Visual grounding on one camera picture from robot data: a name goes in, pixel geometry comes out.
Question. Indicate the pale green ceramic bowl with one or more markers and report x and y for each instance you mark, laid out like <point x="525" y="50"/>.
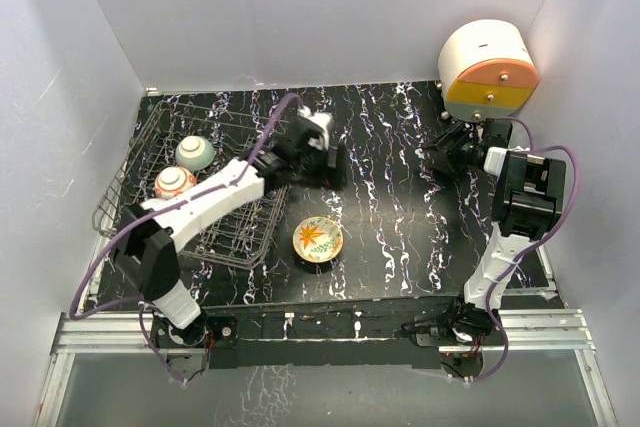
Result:
<point x="194" y="153"/>

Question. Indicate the orange leaf patterned bowl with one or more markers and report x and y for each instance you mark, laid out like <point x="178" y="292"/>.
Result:
<point x="173" y="181"/>

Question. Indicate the grey wire dish rack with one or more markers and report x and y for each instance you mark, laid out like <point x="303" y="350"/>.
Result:
<point x="242" y="238"/>

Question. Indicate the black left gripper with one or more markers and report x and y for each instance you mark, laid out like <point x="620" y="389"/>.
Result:
<point x="329" y="177"/>

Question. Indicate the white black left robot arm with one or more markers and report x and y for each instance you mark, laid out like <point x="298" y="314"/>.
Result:
<point x="152" y="234"/>

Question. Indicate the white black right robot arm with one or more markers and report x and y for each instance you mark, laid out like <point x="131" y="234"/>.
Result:
<point x="528" y="203"/>

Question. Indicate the white round drawer cabinet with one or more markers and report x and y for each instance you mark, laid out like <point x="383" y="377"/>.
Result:
<point x="485" y="70"/>

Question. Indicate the aluminium frame rail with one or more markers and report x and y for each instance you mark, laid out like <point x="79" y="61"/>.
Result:
<point x="350" y="363"/>

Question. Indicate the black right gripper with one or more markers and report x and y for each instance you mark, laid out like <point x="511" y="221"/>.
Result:
<point x="458" y="134"/>

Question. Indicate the yellow star patterned bowl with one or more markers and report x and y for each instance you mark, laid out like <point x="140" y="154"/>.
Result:
<point x="318" y="239"/>

